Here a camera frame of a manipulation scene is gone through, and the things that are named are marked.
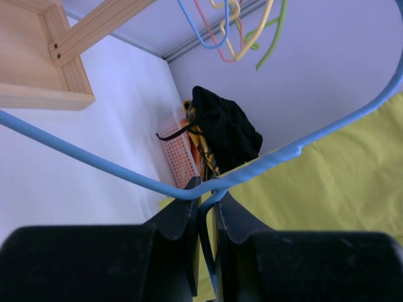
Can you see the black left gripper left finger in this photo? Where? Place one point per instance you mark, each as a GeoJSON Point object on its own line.
{"type": "Point", "coordinates": [153, 261]}

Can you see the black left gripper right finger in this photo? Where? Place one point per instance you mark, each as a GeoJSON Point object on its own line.
{"type": "Point", "coordinates": [257, 263]}

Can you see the yellow-green trousers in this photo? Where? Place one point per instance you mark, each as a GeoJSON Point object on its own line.
{"type": "Point", "coordinates": [349, 180]}

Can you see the yellow plastic hanger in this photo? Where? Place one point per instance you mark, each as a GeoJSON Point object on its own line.
{"type": "Point", "coordinates": [234, 11]}

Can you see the orange patterned clothes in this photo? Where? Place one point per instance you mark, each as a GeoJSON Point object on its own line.
{"type": "Point", "coordinates": [201, 152]}

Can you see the white laundry basket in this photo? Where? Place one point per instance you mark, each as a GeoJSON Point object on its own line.
{"type": "Point", "coordinates": [178, 150]}

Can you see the black clothes pile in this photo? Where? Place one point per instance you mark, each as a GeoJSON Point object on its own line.
{"type": "Point", "coordinates": [231, 136]}

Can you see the wooden clothes rack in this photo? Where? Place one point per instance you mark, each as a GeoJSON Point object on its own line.
{"type": "Point", "coordinates": [41, 66]}

